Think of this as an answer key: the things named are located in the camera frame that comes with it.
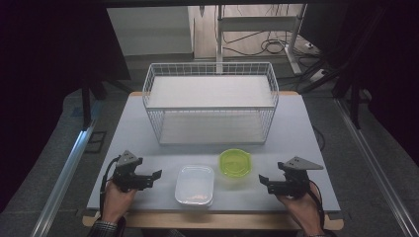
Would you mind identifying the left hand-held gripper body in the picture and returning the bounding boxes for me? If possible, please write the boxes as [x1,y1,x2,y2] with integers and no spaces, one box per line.
[112,150,155,194]

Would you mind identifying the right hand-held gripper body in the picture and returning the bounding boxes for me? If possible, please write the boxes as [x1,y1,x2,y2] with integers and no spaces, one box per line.
[277,156,325,199]

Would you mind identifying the green plastic bowl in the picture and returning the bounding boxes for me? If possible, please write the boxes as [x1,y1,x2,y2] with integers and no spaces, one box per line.
[217,148,253,180]

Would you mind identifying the white plastic container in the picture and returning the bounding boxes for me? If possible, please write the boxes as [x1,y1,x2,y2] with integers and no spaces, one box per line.
[174,164,215,208]

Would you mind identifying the white wire rack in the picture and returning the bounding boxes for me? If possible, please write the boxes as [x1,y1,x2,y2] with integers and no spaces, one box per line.
[141,61,281,146]

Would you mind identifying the person's left hand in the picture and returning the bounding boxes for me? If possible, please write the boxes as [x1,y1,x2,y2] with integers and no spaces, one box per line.
[102,180,138,225]

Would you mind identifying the person's right hand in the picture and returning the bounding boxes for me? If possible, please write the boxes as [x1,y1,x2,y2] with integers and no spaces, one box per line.
[276,182,326,237]

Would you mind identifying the black floor plate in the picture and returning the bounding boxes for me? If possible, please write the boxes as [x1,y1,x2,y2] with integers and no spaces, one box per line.
[83,130,109,154]

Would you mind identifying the black metal stand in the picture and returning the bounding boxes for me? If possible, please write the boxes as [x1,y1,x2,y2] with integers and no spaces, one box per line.
[297,4,389,130]
[79,77,133,130]

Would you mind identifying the white power strip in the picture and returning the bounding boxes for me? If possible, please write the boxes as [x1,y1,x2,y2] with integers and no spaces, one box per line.
[309,68,329,83]

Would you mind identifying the grey cabinet panel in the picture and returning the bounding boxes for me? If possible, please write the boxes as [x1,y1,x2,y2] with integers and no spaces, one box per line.
[106,6,194,57]

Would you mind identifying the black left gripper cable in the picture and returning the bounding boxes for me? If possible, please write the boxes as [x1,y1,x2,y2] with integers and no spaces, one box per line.
[98,155,122,219]

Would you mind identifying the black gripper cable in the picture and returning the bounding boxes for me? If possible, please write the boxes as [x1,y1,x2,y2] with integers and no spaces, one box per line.
[98,155,122,219]
[307,179,328,232]

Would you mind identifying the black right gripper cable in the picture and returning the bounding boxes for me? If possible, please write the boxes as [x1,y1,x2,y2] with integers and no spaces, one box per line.
[307,179,328,232]

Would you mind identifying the aluminium floor rail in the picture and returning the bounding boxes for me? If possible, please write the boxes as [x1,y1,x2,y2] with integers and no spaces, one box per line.
[333,98,419,237]
[29,118,99,237]

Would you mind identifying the black floor cables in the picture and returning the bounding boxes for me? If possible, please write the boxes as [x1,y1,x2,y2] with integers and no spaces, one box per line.
[220,30,318,57]

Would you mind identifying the white metal desk frame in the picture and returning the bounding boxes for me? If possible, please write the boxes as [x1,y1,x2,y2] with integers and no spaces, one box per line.
[215,3,308,76]

